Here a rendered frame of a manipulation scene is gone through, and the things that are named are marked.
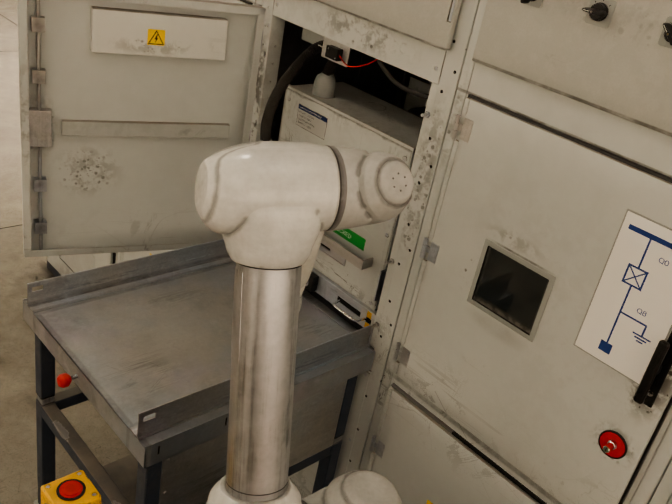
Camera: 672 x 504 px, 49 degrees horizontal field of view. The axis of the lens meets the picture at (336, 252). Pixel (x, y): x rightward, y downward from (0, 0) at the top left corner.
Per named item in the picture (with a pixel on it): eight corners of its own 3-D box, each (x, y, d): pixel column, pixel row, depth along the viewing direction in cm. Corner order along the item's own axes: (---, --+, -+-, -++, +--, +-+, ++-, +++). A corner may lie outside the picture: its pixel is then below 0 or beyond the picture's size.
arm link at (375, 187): (376, 156, 126) (302, 154, 120) (431, 138, 109) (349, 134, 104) (378, 233, 126) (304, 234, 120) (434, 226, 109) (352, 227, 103)
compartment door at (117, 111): (22, 246, 212) (15, -22, 178) (233, 236, 239) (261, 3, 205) (24, 257, 207) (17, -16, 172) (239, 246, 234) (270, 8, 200)
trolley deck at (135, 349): (144, 469, 153) (145, 447, 150) (23, 318, 190) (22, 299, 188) (371, 369, 197) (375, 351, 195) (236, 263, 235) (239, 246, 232)
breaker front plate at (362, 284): (370, 316, 198) (409, 151, 176) (262, 237, 227) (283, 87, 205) (374, 315, 199) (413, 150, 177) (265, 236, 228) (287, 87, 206)
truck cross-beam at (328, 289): (374, 335, 198) (378, 317, 196) (254, 246, 231) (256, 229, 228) (386, 330, 202) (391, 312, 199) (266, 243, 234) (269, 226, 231)
